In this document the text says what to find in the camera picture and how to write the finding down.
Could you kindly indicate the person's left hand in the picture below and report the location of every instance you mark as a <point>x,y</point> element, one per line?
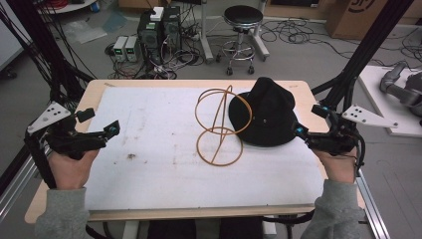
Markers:
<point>71,170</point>

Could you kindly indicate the black frame strut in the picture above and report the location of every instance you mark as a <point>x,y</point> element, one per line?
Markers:
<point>43,49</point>
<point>361,56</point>

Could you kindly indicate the aluminium rail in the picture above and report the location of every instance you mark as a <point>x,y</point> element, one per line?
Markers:
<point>373,205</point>
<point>16,186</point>

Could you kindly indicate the black round stool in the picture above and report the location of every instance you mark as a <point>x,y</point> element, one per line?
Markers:
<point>242,36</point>

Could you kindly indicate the person's right hand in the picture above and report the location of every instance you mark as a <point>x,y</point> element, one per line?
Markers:
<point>337,166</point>

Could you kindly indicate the black computer tower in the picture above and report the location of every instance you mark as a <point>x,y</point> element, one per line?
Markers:
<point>171,28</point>
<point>150,36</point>

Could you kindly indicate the white table mat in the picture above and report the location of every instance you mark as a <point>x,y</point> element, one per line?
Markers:
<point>199,149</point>

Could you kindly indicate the cardboard box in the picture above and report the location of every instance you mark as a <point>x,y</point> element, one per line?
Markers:
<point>365,16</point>

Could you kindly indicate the grey power supply unit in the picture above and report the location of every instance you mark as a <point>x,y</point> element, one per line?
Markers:
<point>132,48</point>
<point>120,48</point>

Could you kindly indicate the white box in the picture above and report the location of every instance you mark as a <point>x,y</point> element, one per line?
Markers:
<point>157,13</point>

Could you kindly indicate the black felt hat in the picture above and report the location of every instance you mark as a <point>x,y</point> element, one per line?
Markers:
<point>265,113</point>

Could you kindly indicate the white platform board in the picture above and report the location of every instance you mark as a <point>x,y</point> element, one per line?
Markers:
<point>384,99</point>

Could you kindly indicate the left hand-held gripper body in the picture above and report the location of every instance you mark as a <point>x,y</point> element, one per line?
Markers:
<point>66,141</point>

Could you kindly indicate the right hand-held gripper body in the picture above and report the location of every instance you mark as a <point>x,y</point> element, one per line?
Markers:
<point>345,132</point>

